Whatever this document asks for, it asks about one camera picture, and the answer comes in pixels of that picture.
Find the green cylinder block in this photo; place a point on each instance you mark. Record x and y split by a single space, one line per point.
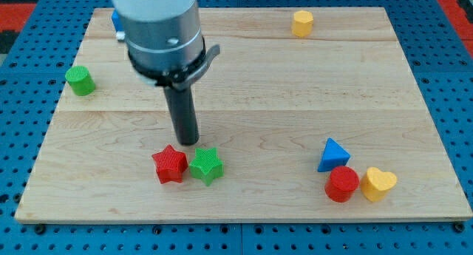
80 80

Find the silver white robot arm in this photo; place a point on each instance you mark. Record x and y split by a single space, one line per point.
164 39

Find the red cylinder block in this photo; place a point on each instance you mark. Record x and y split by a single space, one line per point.
341 184

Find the red star block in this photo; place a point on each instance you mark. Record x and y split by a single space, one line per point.
170 165

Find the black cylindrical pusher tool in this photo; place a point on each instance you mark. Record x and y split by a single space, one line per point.
183 117

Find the green star block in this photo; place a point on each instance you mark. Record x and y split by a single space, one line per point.
206 166

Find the yellow heart block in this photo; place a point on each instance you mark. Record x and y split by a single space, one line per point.
376 184

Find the blue block behind arm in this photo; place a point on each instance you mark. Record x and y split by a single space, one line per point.
116 21

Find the yellow hexagon block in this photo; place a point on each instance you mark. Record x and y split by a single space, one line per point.
302 23

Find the wooden board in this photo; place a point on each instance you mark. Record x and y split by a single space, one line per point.
269 102

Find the blue triangle block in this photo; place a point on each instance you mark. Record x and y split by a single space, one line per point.
334 155

